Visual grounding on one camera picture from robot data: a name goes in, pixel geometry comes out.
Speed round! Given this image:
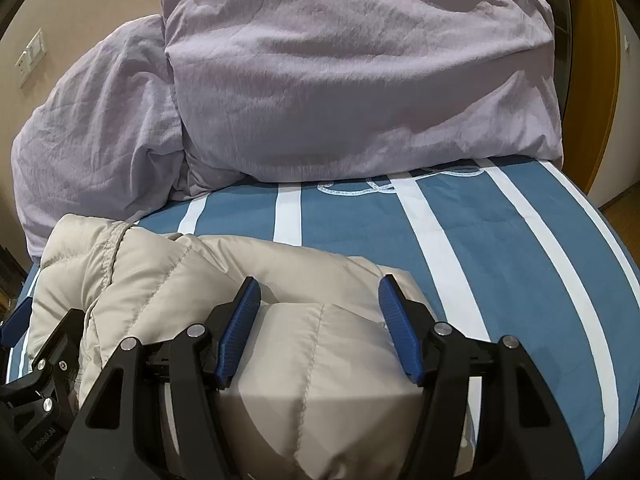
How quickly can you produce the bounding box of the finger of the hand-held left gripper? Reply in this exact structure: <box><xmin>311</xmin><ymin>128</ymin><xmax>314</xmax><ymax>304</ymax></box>
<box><xmin>27</xmin><ymin>307</ymin><xmax>86</xmax><ymax>413</ymax></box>
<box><xmin>0</xmin><ymin>302</ymin><xmax>31</xmax><ymax>350</ymax></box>

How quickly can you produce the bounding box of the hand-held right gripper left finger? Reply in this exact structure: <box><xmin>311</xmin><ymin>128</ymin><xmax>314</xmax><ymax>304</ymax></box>
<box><xmin>55</xmin><ymin>276</ymin><xmax>263</xmax><ymax>480</ymax></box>

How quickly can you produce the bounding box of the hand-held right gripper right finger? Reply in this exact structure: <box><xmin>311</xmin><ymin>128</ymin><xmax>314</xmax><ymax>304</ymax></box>
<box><xmin>377</xmin><ymin>275</ymin><xmax>586</xmax><ymax>480</ymax></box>

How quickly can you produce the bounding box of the white wall switch panel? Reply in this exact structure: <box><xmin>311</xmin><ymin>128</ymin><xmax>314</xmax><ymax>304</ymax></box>
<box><xmin>14</xmin><ymin>30</ymin><xmax>48</xmax><ymax>88</ymax></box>

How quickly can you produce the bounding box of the beige puffer jacket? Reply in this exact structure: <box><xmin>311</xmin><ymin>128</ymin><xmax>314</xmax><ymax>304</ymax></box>
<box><xmin>27</xmin><ymin>212</ymin><xmax>481</xmax><ymax>480</ymax></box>

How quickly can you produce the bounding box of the lavender duvet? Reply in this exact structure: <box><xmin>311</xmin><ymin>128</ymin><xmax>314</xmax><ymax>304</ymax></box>
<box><xmin>11</xmin><ymin>0</ymin><xmax>565</xmax><ymax>261</ymax></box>

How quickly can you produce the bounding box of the blue white striped bed sheet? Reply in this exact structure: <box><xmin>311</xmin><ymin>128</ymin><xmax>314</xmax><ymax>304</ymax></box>
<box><xmin>5</xmin><ymin>157</ymin><xmax>640</xmax><ymax>480</ymax></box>

